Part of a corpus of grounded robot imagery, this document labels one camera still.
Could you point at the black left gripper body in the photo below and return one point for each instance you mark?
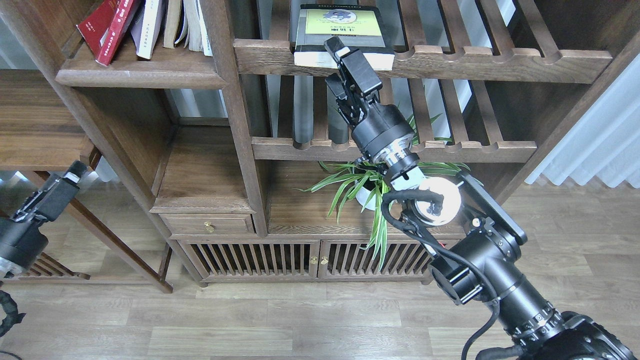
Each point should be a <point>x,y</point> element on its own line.
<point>21,240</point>

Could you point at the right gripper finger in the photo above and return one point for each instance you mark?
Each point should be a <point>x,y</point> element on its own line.
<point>339,91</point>
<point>354,69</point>

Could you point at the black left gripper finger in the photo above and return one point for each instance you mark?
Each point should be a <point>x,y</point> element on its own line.
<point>52,198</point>

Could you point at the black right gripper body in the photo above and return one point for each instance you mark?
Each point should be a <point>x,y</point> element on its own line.
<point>380,132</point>

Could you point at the yellow and black book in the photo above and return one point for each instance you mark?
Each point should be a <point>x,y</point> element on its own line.
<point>358,27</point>

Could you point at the red paperback book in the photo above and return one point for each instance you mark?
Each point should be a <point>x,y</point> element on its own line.
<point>105,27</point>

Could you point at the pale lilac paperback book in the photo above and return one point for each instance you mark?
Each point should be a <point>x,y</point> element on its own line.
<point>146,27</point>

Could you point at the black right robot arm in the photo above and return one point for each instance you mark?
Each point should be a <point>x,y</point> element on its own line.
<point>474,243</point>

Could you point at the upright white books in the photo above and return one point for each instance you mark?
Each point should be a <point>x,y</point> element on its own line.
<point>196,31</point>

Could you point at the green spider plant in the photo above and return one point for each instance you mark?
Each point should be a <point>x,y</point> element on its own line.
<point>353,176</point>

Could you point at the white plant pot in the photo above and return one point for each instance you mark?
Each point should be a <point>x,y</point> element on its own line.
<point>366,197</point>

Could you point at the dark wooden bookshelf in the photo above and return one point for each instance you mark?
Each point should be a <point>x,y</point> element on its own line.
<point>224,139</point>

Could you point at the brass cabinet door knobs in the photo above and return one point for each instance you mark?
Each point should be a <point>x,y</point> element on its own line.
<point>322,260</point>

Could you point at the brass drawer knob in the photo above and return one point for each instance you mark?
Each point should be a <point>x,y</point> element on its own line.
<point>209,227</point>

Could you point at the upright tan book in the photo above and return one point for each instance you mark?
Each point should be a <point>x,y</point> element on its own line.
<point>173,25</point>

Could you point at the white curtain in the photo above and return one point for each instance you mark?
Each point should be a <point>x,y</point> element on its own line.
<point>604,145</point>

